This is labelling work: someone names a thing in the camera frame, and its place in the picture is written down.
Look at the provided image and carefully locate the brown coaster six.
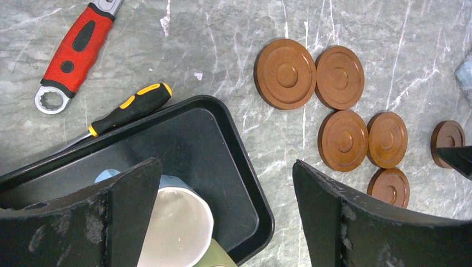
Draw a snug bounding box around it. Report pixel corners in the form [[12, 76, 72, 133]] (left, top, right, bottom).
[[367, 168, 410, 209]]

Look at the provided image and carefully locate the brown coaster one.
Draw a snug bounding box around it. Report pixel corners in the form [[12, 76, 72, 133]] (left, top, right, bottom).
[[253, 38, 317, 110]]

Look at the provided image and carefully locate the light blue mug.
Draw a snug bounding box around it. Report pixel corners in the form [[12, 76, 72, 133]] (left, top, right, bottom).
[[94, 169, 215, 267]]

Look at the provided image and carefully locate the yellow-green mug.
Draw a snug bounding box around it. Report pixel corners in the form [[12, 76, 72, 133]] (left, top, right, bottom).
[[194, 239, 237, 267]]

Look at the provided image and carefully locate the brown coaster four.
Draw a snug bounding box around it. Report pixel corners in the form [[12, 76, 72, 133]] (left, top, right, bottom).
[[367, 112, 408, 169]]

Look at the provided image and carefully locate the red handled wrench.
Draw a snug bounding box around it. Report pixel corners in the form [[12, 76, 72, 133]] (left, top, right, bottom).
[[34, 0, 122, 115]]

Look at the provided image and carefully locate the brown coaster three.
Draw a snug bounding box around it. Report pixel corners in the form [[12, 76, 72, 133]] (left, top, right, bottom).
[[317, 110, 368, 172]]

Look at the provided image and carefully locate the black yellow screwdriver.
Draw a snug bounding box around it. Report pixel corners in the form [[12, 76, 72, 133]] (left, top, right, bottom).
[[48, 83, 173, 155]]

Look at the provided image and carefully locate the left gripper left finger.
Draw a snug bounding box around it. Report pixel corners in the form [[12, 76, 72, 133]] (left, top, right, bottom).
[[1, 157, 163, 266]]

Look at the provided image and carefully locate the brown coaster two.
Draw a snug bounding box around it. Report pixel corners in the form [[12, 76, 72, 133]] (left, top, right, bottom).
[[315, 46, 365, 110]]

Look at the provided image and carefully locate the brown coaster five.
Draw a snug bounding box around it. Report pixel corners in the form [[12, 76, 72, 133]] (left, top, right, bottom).
[[430, 120, 465, 169]]

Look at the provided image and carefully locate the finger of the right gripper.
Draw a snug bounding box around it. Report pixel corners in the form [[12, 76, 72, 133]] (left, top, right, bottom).
[[436, 146, 472, 180]]

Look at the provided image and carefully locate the clear plastic organizer box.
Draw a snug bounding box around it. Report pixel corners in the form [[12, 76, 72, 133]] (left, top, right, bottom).
[[455, 53, 471, 102]]

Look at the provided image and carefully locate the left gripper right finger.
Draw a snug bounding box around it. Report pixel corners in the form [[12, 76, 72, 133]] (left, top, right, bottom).
[[292, 160, 471, 266]]

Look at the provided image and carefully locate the black plastic tray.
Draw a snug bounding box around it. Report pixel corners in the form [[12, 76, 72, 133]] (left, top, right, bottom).
[[1, 95, 274, 265]]

